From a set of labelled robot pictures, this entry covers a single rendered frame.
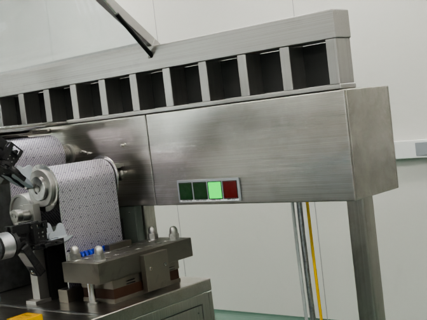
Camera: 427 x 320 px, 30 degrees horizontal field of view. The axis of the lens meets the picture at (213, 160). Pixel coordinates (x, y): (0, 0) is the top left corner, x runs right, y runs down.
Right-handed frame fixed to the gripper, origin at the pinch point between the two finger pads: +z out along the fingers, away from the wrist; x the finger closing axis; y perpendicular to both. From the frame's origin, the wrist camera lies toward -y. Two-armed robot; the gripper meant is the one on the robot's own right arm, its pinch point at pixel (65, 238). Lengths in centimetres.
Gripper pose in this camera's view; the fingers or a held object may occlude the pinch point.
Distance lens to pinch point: 248.4
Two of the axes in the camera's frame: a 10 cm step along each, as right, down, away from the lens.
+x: -7.6, 0.5, 6.5
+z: 6.4, -1.2, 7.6
